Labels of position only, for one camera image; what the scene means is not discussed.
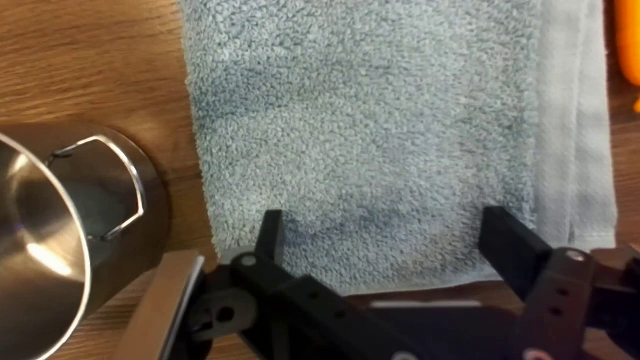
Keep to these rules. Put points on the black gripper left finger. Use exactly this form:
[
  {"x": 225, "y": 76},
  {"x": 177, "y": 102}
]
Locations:
[{"x": 271, "y": 237}]

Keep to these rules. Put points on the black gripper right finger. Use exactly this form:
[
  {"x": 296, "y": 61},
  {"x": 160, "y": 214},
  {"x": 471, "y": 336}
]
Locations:
[{"x": 511, "y": 247}]

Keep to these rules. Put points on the blue towel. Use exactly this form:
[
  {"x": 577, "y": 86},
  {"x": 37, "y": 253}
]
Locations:
[{"x": 373, "y": 120}]

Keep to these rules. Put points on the stainless steel pot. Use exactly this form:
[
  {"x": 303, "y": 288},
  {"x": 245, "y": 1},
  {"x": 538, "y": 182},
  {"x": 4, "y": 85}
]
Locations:
[{"x": 40, "y": 253}]

